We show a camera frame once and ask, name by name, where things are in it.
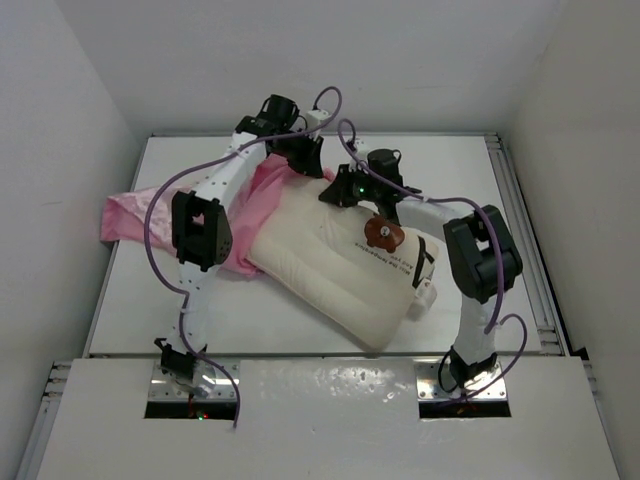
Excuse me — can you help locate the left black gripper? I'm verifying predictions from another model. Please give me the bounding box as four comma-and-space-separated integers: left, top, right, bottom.
273, 129, 324, 179

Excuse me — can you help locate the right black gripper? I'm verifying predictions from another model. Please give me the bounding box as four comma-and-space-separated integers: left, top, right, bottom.
322, 162, 383, 207

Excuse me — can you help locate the cream pillow with bear print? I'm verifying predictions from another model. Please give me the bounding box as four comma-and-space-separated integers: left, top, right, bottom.
247, 177, 439, 351

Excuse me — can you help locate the pink satin pillowcase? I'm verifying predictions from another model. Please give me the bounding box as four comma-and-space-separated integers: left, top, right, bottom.
99, 155, 335, 281

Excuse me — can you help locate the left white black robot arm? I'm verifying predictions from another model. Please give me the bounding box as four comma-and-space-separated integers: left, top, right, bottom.
155, 95, 335, 382

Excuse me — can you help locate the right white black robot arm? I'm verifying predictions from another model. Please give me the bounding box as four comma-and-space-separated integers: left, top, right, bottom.
319, 149, 523, 392

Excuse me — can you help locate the white foam front board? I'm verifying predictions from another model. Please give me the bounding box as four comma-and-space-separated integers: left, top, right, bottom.
39, 357, 618, 479

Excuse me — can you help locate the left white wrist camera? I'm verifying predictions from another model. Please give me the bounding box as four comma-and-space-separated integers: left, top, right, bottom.
304, 108, 331, 133

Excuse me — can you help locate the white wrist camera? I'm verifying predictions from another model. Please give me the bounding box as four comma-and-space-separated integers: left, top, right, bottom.
304, 108, 331, 133
346, 138, 371, 162

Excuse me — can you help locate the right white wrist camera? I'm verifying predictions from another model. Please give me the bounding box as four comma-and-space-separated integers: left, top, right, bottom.
346, 138, 371, 162

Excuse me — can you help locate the right aluminium frame rail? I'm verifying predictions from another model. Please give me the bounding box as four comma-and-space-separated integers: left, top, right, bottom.
485, 134, 571, 356

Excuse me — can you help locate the aluminium frame rail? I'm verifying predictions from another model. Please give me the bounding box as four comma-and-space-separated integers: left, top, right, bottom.
485, 134, 571, 356
15, 361, 72, 480

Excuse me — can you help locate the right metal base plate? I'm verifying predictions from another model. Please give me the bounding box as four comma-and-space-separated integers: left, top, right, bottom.
413, 357, 508, 403

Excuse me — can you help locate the metal base plate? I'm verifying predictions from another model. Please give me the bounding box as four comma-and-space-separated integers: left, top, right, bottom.
147, 364, 240, 403
413, 357, 508, 403

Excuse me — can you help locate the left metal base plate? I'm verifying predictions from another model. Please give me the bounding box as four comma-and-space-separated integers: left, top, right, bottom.
147, 364, 240, 403

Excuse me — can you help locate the left aluminium frame rail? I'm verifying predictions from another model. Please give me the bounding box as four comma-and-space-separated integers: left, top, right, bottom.
15, 361, 72, 480

